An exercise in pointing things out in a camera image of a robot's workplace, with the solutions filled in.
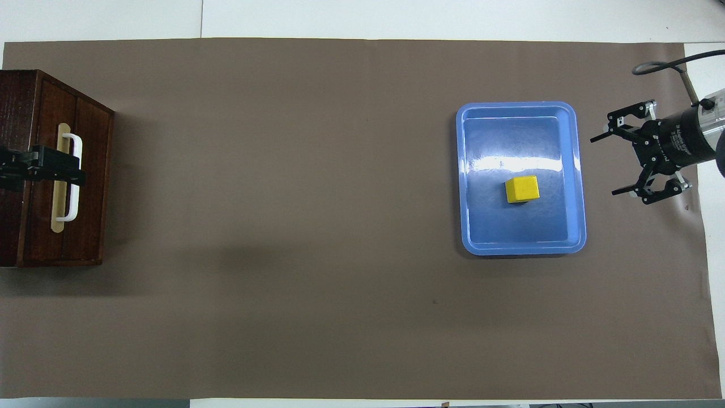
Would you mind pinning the blue plastic tray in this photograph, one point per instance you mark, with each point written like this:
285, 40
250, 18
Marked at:
510, 226

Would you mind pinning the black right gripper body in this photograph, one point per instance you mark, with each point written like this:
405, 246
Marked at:
685, 139

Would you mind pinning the dark wooden cabinet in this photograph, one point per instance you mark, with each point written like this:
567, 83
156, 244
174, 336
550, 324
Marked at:
14, 107

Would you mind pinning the yellow block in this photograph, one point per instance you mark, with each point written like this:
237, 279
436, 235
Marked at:
521, 188

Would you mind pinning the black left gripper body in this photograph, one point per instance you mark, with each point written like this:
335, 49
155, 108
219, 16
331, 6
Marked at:
14, 169

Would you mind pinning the brown table mat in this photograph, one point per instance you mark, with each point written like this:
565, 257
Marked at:
317, 226

